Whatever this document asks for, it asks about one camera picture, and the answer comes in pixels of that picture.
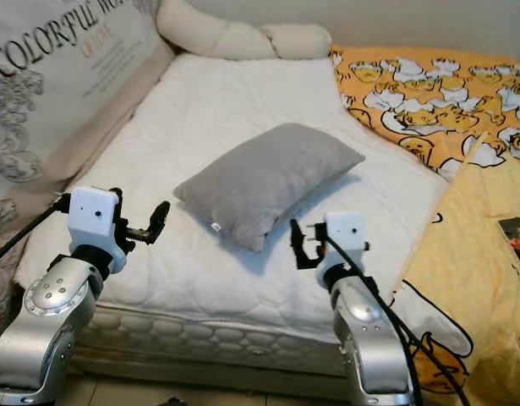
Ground white quilted mattress pad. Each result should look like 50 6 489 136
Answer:
13 52 451 343

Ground grey pillow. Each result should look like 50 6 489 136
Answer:
173 123 366 253

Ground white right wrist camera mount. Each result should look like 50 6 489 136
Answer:
319 211 369 280

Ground cream bolster pillow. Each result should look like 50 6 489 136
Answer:
156 0 333 62

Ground yellow cartoon print duvet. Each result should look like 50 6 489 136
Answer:
327 44 520 403

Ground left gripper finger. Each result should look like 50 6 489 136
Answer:
145 201 172 244

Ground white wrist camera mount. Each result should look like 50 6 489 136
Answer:
68 186 125 273
319 211 369 280

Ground red cover book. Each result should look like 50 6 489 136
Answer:
499 216 520 280

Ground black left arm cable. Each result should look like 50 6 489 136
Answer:
0 193 73 263

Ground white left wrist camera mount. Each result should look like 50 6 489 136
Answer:
68 186 125 273

